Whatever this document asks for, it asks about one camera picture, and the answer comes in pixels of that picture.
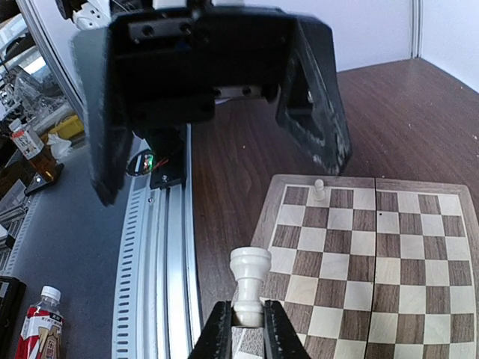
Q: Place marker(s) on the white rook piece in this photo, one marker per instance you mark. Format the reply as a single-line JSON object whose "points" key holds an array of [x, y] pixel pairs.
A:
{"points": [[250, 266]]}

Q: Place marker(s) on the white pawn piece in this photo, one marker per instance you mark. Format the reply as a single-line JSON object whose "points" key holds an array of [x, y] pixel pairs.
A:
{"points": [[319, 190]]}

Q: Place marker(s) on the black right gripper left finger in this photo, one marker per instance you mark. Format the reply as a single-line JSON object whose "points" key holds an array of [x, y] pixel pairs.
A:
{"points": [[215, 341]]}

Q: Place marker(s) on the wooden chess board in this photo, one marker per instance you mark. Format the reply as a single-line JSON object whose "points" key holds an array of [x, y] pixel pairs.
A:
{"points": [[381, 268]]}

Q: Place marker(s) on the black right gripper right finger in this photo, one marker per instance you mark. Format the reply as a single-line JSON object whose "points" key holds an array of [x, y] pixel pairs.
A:
{"points": [[279, 337]]}

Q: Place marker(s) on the red label drink bottle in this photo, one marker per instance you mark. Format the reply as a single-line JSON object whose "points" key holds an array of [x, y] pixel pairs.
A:
{"points": [[42, 328]]}

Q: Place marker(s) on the right aluminium frame post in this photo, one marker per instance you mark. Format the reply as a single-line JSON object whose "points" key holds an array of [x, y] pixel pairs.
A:
{"points": [[416, 25]]}

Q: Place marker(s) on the front aluminium rail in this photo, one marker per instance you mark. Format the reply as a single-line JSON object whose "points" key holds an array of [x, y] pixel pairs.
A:
{"points": [[157, 307]]}

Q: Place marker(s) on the brown tea bottle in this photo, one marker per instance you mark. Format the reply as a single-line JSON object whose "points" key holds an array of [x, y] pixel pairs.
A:
{"points": [[34, 150]]}

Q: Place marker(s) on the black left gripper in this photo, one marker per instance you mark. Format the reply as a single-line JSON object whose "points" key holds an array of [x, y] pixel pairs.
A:
{"points": [[163, 68]]}

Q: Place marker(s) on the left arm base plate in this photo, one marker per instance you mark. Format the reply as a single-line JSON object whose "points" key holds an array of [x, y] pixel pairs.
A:
{"points": [[165, 171]]}

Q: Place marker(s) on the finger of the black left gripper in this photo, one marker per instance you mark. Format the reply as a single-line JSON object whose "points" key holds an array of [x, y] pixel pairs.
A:
{"points": [[310, 107]]}

